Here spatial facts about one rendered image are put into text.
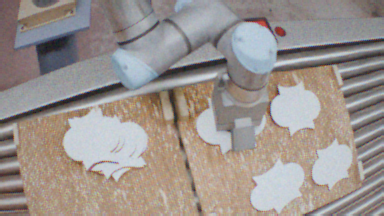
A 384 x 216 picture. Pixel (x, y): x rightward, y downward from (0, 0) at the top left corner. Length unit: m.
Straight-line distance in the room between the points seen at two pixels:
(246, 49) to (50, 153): 0.49
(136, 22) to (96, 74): 0.39
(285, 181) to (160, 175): 0.25
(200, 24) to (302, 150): 0.40
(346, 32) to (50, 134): 0.84
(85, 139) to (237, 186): 0.31
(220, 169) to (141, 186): 0.16
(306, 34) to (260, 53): 0.50
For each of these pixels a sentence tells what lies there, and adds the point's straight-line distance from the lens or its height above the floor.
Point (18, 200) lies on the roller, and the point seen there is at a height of 0.92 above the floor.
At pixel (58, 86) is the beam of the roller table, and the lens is 1.27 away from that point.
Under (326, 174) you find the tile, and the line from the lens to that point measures 1.20.
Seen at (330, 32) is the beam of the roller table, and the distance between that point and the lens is 1.43.
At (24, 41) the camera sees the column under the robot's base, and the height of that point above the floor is 0.87.
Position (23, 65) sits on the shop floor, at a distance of 2.42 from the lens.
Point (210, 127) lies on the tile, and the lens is 1.18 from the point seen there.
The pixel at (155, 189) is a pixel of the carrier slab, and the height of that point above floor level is 0.94.
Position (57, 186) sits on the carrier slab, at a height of 0.94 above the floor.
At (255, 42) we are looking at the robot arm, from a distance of 0.91.
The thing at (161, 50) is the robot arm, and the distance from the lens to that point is 0.92.
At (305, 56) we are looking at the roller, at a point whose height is 0.92.
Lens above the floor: 2.02
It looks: 64 degrees down
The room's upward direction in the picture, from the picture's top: 11 degrees clockwise
